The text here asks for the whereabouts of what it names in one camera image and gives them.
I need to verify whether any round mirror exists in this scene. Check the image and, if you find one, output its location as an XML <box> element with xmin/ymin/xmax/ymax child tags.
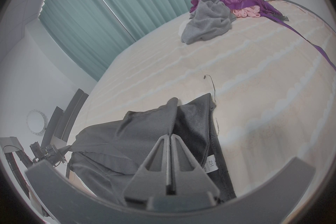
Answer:
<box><xmin>27</xmin><ymin>110</ymin><xmax>46</xmax><ymax>135</ymax></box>

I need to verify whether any dark grey dressing table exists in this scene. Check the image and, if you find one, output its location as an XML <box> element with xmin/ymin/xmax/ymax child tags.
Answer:
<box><xmin>43</xmin><ymin>106</ymin><xmax>65</xmax><ymax>145</ymax></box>

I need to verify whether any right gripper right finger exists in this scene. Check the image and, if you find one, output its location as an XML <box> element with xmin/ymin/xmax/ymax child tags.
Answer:
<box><xmin>171</xmin><ymin>134</ymin><xmax>221</xmax><ymax>205</ymax></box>

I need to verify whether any grey garment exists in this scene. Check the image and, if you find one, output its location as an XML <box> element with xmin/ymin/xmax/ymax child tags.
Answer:
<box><xmin>181</xmin><ymin>0</ymin><xmax>237</xmax><ymax>45</ymax></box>

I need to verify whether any dark grey chest of drawers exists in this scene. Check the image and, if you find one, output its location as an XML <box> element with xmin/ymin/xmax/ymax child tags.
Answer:
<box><xmin>54</xmin><ymin>89</ymin><xmax>89</xmax><ymax>143</ymax></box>

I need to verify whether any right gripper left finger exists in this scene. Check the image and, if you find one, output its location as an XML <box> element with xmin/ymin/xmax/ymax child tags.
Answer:
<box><xmin>123</xmin><ymin>134</ymin><xmax>170</xmax><ymax>211</ymax></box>

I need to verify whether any black T-shirt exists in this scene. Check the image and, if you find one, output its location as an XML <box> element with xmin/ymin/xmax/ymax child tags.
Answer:
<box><xmin>63</xmin><ymin>75</ymin><xmax>237</xmax><ymax>205</ymax></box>

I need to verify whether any pink garment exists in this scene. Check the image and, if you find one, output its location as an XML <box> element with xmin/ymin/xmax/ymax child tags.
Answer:
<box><xmin>232</xmin><ymin>6</ymin><xmax>261</xmax><ymax>19</ymax></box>

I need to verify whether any bed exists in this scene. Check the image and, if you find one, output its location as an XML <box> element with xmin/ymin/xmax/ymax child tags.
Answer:
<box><xmin>66</xmin><ymin>0</ymin><xmax>336</xmax><ymax>205</ymax></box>

